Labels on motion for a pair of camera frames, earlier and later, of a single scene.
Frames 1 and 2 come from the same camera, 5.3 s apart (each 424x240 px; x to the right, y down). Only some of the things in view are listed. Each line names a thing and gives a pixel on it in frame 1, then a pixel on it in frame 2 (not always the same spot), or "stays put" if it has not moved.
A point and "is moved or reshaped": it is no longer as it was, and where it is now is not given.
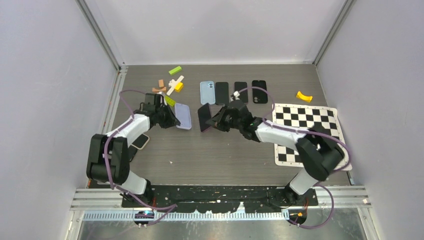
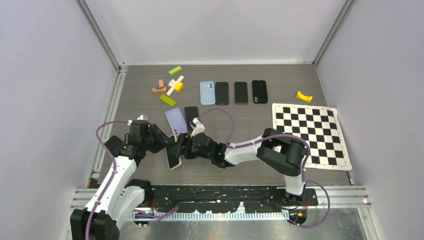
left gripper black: x=172 y=121 → x=163 y=141
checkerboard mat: x=303 y=117 stays put
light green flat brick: x=170 y=101 stays put
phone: x=259 y=96 stays put
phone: x=207 y=92 stays put
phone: x=141 y=141 is moved or reshaped
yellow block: x=178 y=86 stays put
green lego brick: x=175 y=70 stays put
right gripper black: x=214 y=121 → x=185 y=139
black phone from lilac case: x=204 y=114 → x=191 y=112
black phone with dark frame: x=222 y=93 stays put
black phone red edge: x=243 y=95 stays put
